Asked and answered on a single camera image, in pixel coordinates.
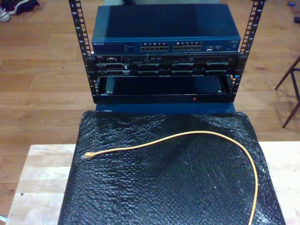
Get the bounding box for yellow network cable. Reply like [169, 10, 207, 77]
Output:
[81, 130, 259, 225]

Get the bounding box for blue base shelf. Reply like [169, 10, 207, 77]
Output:
[95, 103, 237, 116]

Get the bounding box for black rack server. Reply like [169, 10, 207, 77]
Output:
[93, 54, 240, 77]

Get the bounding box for black bubble wrap mat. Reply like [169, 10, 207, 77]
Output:
[57, 110, 286, 225]

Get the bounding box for dark wooden chair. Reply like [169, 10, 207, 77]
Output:
[275, 55, 300, 129]

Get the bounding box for dark sneaker white sole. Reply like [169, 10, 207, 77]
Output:
[4, 0, 40, 15]

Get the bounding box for white shoe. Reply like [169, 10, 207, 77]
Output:
[0, 7, 11, 23]

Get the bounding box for black perforated rack post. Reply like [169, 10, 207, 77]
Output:
[231, 0, 267, 104]
[68, 0, 99, 104]

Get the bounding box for blue network switch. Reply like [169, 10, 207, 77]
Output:
[91, 4, 241, 56]

